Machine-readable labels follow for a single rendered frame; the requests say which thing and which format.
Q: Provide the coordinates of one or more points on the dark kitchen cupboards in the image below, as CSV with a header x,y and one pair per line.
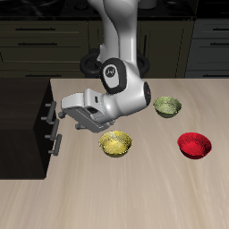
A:
x,y
44,44

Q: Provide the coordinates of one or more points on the grey kitchen cupboard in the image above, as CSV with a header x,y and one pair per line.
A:
x,y
208,47

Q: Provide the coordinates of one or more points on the yellow bowl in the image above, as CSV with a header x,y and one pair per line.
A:
x,y
115,143

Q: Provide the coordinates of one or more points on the dark wooden cabinet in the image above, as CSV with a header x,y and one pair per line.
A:
x,y
21,128

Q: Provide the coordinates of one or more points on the flat black base plate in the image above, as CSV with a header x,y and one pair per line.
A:
x,y
86,64

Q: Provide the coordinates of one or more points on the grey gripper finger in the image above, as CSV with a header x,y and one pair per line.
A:
x,y
79,126
62,114

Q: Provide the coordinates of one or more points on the red bowl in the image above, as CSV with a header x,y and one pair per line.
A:
x,y
194,145

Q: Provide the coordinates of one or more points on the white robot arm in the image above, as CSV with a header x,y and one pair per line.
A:
x,y
125,89

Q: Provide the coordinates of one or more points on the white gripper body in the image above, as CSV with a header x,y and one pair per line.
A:
x,y
73,103

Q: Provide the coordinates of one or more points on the green bowl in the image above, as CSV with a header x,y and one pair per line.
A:
x,y
167,106

